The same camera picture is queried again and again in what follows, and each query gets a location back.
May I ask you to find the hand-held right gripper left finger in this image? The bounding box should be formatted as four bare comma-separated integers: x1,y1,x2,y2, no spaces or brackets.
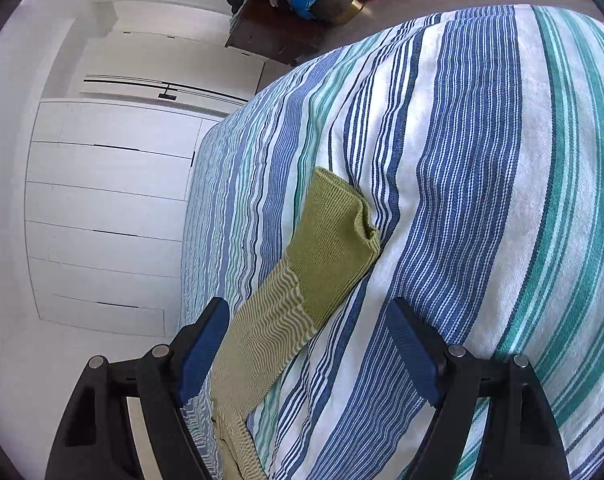
46,297,231,480

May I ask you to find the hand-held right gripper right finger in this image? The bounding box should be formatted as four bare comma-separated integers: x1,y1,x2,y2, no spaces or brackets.
385,297,572,480

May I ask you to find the green striped knit garment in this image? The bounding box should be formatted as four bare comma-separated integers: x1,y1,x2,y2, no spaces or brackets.
209,166,381,480

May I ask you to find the blue green striped duvet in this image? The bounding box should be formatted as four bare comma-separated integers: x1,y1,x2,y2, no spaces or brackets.
178,4,604,480

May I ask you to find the white wardrobe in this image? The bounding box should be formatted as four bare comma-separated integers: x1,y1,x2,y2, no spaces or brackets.
26,0,267,337

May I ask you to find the dark wooden nightstand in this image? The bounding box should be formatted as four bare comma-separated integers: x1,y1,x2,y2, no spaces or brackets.
225,0,329,67

